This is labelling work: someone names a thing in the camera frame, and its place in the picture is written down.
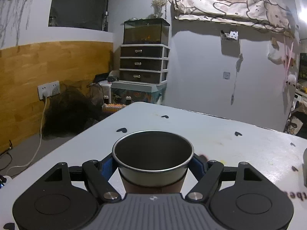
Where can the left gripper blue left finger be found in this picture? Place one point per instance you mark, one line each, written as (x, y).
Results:
(108, 168)

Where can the white power strip outlet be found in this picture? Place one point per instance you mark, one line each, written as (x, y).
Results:
(48, 90)

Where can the paper cup brown sleeve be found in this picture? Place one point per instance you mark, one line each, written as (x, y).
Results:
(152, 162)

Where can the macrame wall hanging shelf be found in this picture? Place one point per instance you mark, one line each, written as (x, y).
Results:
(15, 14)

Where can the glass fish tank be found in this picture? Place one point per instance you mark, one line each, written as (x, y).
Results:
(146, 31)

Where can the white plastic drawer unit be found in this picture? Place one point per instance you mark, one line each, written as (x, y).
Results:
(144, 63)

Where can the silver metal cup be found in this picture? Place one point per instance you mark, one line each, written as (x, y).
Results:
(304, 161)

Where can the white wall socket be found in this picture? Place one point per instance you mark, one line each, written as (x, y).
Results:
(226, 75)

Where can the black window blind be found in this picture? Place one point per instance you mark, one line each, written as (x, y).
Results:
(84, 14)

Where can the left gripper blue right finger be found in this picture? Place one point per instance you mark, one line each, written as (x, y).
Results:
(198, 166)

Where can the white plush toy hanging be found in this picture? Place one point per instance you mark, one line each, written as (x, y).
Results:
(291, 80)

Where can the teal cabinet under drawers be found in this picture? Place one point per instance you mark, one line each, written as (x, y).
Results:
(138, 92)

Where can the dried flower vase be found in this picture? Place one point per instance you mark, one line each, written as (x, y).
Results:
(157, 6)

